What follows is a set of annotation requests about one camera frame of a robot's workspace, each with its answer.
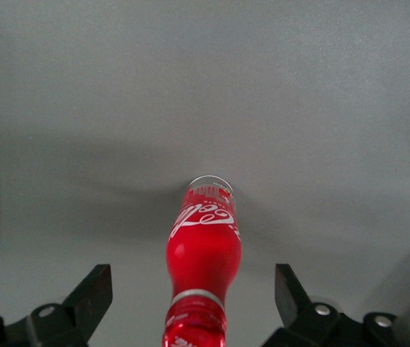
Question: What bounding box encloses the red coke bottle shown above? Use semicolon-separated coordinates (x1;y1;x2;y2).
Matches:
161;175;244;347

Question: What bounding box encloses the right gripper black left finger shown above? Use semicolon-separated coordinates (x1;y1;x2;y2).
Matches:
0;263;114;347

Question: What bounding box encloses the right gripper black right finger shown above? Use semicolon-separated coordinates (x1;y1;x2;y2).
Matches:
262;263;410;347

